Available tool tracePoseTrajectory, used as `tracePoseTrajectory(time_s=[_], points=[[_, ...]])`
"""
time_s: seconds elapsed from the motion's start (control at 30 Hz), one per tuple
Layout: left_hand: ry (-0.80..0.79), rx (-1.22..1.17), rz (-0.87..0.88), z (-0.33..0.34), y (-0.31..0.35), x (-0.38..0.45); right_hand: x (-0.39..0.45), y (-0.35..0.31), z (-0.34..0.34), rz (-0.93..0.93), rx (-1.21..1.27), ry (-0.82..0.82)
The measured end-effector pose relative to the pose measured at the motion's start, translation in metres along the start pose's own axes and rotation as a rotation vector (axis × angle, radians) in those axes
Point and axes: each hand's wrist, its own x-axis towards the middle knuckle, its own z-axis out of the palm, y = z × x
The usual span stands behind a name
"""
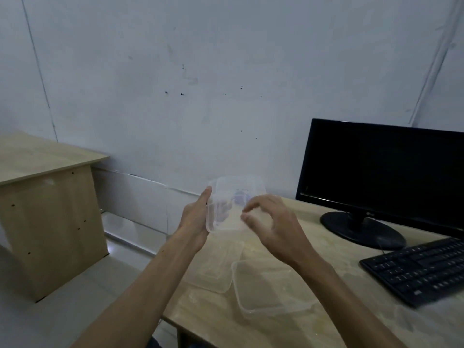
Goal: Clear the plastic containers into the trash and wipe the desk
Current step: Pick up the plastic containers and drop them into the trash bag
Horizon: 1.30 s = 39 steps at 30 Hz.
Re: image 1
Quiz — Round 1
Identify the clear plastic food container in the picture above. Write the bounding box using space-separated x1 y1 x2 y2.
231 259 317 320
205 174 268 235

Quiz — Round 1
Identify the light wooden table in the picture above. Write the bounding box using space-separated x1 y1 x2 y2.
161 193 464 348

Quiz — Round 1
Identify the light wooden side desk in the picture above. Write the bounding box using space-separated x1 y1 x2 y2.
0 133 111 303

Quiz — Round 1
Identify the person's left hand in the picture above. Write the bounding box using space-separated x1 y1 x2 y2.
175 186 215 253

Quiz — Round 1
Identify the clear plastic lid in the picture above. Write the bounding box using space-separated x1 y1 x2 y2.
183 238 244 295

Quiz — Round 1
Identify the person's left forearm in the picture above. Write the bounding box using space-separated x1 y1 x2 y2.
71 232 200 348

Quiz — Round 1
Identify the person's right hand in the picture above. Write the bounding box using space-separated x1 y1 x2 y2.
241 194 320 267

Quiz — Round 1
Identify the black computer monitor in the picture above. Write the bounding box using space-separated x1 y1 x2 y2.
295 118 464 250

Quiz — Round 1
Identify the black keyboard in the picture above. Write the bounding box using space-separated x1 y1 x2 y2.
359 237 464 308

